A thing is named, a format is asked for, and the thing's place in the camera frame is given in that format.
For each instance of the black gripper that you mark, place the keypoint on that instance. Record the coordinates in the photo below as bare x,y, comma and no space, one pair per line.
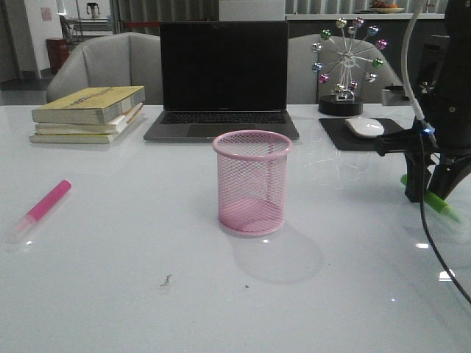
445,129

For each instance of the green highlighter pen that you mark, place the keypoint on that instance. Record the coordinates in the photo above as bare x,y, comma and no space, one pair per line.
438,205

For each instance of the pink highlighter pen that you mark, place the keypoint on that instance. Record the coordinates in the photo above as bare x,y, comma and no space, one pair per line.
21,229

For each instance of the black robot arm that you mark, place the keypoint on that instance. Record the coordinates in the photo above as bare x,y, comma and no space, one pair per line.
453,81

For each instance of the pink mesh pen holder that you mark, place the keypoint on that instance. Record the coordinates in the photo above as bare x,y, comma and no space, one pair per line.
251,176

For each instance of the white computer mouse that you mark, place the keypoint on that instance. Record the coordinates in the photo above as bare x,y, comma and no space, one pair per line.
363,127

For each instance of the black mouse pad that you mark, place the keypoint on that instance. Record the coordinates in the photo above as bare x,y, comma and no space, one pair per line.
344,139

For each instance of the ferris wheel desk ornament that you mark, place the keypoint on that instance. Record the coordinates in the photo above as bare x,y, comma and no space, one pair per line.
348,55

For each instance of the right grey armchair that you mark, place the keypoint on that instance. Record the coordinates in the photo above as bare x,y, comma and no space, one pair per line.
302,85

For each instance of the grey armchair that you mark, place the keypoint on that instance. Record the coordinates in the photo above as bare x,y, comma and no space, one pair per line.
115,60
302,85

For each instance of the fruit bowl on counter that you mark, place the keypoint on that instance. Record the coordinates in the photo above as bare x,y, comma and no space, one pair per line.
384,7

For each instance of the dark grey open laptop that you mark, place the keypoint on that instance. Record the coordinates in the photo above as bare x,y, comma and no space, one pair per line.
222,76

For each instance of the white box behind laptop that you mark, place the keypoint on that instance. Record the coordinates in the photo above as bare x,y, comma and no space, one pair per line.
252,10

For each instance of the middle cream book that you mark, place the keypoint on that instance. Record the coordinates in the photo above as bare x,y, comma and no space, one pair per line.
116,126

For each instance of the cream book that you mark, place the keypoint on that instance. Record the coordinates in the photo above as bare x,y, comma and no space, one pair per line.
77,139
116,126

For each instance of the left grey armchair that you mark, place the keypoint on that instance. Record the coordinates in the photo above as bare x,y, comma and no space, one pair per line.
115,60

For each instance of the top yellow book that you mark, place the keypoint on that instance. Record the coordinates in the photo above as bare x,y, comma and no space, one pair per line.
90,105

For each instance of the red trash bin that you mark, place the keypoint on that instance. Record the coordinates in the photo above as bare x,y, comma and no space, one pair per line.
58,53

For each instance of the bottom cream book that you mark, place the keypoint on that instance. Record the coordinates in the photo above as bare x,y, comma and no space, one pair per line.
77,139

